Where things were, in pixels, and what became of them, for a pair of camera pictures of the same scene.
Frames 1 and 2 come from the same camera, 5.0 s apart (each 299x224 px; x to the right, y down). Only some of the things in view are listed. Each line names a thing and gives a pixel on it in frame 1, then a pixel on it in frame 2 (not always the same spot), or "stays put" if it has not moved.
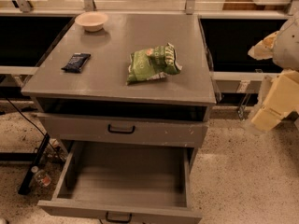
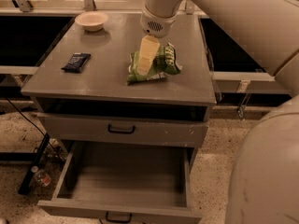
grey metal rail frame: [89, 7] stays put
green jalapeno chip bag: [152, 63] stays put
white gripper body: [288, 49] -> [156, 24]
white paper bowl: [92, 21] stays put
